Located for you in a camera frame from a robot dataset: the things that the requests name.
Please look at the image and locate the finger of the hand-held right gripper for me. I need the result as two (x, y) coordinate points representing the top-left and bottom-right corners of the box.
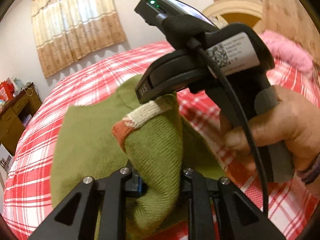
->
(135, 49), (216, 105)

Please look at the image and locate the beige floral window curtain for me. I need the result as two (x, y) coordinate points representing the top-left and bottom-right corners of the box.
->
(30, 0), (127, 79)

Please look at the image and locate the pink pillow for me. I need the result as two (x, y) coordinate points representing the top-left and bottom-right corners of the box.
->
(260, 30), (314, 72)

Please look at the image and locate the purple wristband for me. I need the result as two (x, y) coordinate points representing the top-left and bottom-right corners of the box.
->
(299, 154), (320, 186)

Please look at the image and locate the bed with red plaid sheet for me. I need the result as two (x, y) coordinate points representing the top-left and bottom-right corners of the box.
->
(0, 41), (320, 240)

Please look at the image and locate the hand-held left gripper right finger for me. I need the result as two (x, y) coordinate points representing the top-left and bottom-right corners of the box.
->
(179, 167), (286, 240)

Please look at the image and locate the dark wooden desk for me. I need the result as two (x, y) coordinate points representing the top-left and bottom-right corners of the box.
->
(0, 82), (43, 155)

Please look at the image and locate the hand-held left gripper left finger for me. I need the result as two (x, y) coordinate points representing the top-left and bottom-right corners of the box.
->
(29, 166), (148, 240)

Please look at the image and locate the beige floral long curtain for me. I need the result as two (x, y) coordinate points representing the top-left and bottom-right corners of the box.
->
(209, 0), (320, 63)

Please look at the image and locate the cream wooden headboard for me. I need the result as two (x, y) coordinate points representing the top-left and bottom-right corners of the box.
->
(202, 0), (265, 34)

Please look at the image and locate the person's right hand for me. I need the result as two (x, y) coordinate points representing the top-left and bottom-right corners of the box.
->
(219, 85), (320, 172)

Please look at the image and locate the black cable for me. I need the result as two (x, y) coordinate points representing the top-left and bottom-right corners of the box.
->
(156, 14), (270, 214)

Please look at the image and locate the green orange striped knit sweater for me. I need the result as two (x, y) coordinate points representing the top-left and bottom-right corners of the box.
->
(50, 75), (228, 240)

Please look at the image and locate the red gift box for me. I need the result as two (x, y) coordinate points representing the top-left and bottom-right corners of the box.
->
(0, 79), (15, 101)

